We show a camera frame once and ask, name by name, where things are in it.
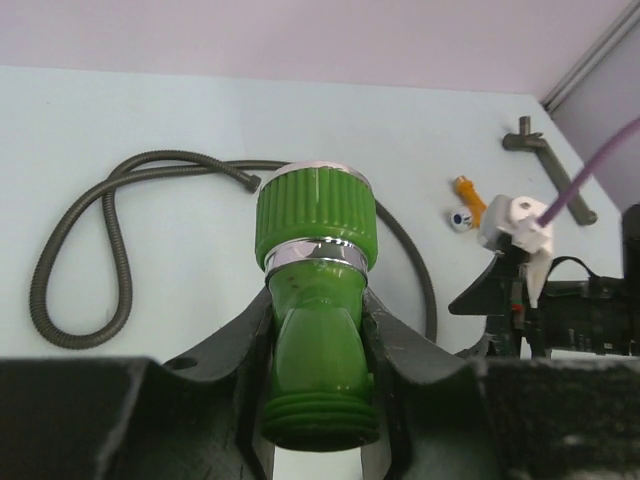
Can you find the right aluminium frame post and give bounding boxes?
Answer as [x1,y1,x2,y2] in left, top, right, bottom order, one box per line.
[540,0,639,113]

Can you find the green water faucet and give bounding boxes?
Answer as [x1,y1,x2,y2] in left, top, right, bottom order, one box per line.
[255,161,379,452]

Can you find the dark metal faucet spout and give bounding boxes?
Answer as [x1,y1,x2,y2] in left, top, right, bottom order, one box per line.
[502,116,598,226]

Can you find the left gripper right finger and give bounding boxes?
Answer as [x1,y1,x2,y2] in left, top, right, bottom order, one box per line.
[361,293,639,479]

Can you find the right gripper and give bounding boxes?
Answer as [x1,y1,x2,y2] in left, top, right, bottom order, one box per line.
[448,252,639,358]

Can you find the orange water faucet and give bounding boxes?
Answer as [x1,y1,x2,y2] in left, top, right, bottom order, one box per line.
[449,176,487,232]

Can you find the dark flexible shower hose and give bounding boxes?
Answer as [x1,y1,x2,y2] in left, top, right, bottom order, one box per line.
[29,148,439,347]

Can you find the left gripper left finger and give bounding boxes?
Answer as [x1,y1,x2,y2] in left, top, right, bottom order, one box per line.
[1,291,275,479]

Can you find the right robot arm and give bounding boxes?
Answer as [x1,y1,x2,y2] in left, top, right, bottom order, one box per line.
[449,205,639,358]

